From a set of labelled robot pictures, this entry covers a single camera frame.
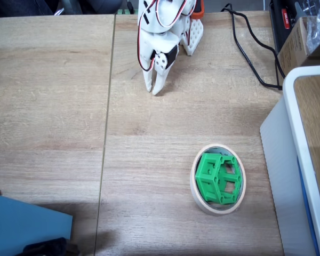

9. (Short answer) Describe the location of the green hexagonal printed component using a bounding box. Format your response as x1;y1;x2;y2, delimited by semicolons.
195;153;243;205

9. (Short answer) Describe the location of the orange table clamp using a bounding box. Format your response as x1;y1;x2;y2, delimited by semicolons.
190;0;205;20

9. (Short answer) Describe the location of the black device with red label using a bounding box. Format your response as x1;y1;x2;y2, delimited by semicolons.
268;0;299;54

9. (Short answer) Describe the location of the beige masking tape roll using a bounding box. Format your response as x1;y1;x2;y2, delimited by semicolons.
189;143;247;216

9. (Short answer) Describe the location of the brown cardboard box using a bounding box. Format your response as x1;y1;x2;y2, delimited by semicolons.
276;16;320;78

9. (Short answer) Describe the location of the person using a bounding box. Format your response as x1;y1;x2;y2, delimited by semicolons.
0;0;56;19

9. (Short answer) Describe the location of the clear plastic bag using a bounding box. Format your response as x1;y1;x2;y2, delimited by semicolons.
301;0;320;54

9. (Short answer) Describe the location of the blue box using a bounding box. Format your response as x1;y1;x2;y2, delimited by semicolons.
0;193;74;256

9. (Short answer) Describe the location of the black object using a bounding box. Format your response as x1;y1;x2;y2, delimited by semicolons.
21;236;81;256

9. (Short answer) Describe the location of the black power cable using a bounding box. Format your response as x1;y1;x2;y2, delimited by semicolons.
220;3;283;91

